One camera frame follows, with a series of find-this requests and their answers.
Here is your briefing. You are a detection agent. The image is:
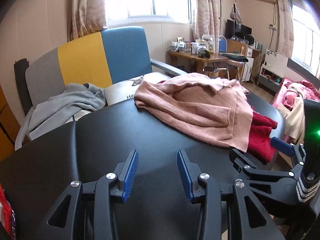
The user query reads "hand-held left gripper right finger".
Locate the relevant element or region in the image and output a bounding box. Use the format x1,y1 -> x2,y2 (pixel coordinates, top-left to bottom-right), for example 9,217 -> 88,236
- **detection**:
176,149 -> 285,240

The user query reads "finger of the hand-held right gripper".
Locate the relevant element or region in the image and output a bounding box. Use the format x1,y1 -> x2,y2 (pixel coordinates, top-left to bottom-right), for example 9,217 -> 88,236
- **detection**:
229,149 -> 299,204
271,137 -> 307,173

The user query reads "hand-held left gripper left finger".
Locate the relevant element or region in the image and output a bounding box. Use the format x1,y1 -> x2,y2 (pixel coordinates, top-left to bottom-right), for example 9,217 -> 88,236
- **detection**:
37,149 -> 139,240

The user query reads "pink knitted sweater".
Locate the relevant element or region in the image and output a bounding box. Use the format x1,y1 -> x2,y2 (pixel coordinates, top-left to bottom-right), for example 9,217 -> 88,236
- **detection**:
134,72 -> 254,153

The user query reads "cream blanket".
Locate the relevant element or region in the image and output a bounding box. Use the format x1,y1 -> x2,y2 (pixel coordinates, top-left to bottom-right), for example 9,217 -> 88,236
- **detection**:
277,84 -> 307,143

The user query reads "red knitted garment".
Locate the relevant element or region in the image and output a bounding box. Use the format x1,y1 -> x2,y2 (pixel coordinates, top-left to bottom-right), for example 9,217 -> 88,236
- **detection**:
157,80 -> 278,164

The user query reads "pink bed blanket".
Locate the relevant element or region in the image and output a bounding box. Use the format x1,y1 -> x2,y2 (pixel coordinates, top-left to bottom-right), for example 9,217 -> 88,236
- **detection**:
271,77 -> 320,140

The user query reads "white side cabinet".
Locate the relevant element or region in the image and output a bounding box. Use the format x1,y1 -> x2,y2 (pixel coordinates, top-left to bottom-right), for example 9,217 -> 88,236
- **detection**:
257,49 -> 288,93

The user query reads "white printed cushion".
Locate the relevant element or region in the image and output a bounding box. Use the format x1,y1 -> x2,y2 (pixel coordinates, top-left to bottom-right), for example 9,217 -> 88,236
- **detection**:
104,72 -> 170,106

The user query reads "round stool with green cloth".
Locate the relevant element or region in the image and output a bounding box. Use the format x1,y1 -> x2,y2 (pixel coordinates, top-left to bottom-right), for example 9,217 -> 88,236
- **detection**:
221,52 -> 249,83

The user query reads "grey garment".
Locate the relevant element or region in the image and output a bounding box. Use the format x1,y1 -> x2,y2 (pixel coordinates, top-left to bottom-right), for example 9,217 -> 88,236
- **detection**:
15,83 -> 107,150

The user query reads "light wooden cupboard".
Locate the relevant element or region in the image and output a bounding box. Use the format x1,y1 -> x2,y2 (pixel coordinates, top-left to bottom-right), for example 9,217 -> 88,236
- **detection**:
226,40 -> 262,80

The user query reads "beige patterned curtain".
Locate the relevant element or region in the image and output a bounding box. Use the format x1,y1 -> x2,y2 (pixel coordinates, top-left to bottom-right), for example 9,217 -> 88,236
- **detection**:
67,0 -> 108,42
274,0 -> 295,58
191,0 -> 222,55

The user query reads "blue chair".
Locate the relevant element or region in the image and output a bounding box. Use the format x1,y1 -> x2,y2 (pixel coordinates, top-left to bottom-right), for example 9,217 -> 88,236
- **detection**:
219,36 -> 229,54

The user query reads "black monitor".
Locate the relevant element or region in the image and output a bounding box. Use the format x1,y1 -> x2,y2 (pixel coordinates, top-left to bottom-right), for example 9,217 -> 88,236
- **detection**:
225,19 -> 252,40

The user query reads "grey yellow blue sofa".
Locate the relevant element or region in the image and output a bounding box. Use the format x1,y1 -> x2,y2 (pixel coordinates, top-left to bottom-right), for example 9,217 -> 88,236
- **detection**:
15,26 -> 189,150

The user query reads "hanging grey cloth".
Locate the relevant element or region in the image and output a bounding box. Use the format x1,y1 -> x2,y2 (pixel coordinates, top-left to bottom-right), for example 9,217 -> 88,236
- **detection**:
230,2 -> 243,23

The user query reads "orange wooden cabinet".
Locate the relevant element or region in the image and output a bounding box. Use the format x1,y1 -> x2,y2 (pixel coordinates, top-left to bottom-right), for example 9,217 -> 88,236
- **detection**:
0,85 -> 22,162

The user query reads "black cylinder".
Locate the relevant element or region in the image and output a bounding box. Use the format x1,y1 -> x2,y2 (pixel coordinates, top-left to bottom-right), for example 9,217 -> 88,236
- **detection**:
14,59 -> 32,117

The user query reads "white floor lamp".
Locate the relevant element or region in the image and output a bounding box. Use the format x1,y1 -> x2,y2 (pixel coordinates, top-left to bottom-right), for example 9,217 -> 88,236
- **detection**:
219,0 -> 235,20

